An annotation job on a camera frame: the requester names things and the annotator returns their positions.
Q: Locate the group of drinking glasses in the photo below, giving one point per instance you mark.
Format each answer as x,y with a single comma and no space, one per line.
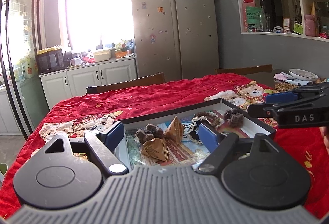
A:
263,22

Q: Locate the brown fuzzy hair claw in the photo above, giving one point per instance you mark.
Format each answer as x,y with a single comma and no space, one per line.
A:
149,134
234,117

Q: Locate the glass sliding door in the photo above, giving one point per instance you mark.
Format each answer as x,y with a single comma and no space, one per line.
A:
15,59

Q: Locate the yellow lace cloth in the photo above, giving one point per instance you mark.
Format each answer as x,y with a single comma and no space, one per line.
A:
50,49

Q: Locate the green sign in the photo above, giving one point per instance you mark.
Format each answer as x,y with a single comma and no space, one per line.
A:
253,18

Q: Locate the person's right hand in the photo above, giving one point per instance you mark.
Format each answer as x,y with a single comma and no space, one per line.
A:
326,136

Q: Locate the black microwave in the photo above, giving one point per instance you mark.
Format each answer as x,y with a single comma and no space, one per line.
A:
50,61

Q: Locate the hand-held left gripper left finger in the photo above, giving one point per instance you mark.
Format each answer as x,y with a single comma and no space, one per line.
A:
114,136

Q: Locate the pink bottle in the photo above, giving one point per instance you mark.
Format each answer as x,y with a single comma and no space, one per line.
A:
310,25

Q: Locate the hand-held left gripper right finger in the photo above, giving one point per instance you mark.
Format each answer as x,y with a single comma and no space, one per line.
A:
208,136

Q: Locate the silver refrigerator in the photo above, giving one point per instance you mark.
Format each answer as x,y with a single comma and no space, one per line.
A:
174,33

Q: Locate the white storage container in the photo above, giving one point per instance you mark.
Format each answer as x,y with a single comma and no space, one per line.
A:
102,55

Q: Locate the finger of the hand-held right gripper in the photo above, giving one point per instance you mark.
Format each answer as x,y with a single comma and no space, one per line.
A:
280,97
262,110

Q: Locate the small green card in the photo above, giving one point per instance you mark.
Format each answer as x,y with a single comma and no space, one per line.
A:
298,27

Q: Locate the orange box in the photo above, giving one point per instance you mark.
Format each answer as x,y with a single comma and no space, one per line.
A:
123,54

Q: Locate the small framed card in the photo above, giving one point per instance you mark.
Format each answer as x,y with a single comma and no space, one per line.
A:
287,24

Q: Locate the red printed blanket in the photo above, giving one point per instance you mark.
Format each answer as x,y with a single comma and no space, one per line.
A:
154,95

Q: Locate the wooden bead trivet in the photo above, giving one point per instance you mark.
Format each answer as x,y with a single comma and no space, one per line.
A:
286,87

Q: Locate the white kitchen cabinet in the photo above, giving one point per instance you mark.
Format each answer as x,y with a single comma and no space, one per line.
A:
84,80

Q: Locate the white mug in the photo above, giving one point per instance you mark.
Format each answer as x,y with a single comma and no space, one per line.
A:
75,61

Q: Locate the black shallow box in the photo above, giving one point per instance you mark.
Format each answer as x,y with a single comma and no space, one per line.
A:
257,126

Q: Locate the white plate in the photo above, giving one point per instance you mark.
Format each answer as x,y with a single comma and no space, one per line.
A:
303,74

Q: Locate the dotted triangular paper packet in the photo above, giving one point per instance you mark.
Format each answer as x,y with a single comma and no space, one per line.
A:
174,128

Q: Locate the brown triangular paper packet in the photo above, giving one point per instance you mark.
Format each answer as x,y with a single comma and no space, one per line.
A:
154,149

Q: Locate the cream ruffled scrunchie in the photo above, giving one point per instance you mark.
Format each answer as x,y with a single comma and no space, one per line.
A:
208,117

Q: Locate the pink cloth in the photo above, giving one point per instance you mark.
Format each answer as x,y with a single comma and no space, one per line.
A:
281,76

